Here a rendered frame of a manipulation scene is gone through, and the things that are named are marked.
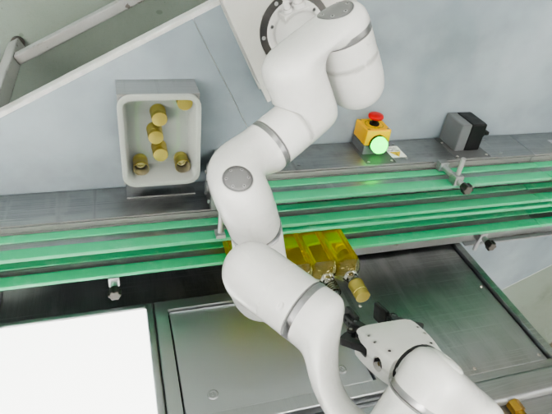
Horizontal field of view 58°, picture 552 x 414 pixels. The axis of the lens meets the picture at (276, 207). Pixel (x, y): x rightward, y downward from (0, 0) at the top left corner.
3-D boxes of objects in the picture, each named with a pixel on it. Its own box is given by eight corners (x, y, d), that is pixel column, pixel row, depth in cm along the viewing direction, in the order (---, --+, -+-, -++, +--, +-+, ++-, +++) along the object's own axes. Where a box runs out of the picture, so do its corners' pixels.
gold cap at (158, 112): (149, 103, 110) (151, 112, 106) (165, 103, 111) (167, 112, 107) (149, 117, 112) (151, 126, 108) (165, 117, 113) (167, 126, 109)
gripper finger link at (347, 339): (339, 355, 72) (339, 334, 78) (393, 359, 71) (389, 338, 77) (340, 347, 72) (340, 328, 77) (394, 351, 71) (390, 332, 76)
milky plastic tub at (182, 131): (121, 168, 119) (123, 188, 112) (113, 79, 106) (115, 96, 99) (194, 164, 124) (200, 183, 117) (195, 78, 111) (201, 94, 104)
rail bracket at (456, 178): (431, 167, 131) (460, 195, 121) (439, 143, 127) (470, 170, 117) (444, 166, 132) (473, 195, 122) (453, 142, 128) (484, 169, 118)
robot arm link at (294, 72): (264, 154, 84) (224, 73, 74) (359, 74, 91) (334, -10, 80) (299, 172, 78) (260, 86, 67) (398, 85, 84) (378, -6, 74)
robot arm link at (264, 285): (357, 227, 64) (357, 273, 76) (238, 153, 73) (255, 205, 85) (276, 324, 59) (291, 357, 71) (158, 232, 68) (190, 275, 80)
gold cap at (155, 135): (145, 121, 112) (147, 131, 109) (162, 121, 113) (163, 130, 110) (146, 135, 114) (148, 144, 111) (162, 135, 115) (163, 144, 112)
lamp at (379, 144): (367, 150, 128) (372, 156, 126) (370, 135, 125) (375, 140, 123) (382, 149, 129) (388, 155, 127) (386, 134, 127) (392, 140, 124)
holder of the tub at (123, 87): (124, 186, 122) (126, 204, 116) (115, 79, 106) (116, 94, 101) (193, 181, 127) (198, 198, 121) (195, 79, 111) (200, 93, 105)
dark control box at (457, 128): (437, 136, 142) (453, 151, 136) (446, 111, 137) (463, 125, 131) (462, 135, 144) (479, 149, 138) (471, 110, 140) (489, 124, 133)
